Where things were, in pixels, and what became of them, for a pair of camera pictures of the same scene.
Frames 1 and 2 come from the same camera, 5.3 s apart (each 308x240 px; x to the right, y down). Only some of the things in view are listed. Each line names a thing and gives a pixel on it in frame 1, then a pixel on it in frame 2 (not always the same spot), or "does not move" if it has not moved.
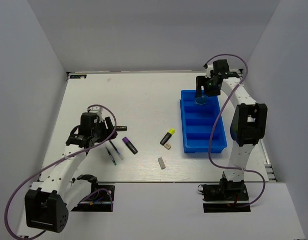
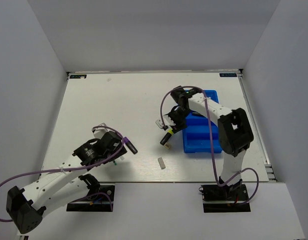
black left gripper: (107, 132) -> (123, 151)
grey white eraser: (161, 163) does not move
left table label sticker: (78, 76) does not move
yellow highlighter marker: (165, 138) does not move
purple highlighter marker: (127, 142) does not move
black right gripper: (201, 80) -> (177, 126)
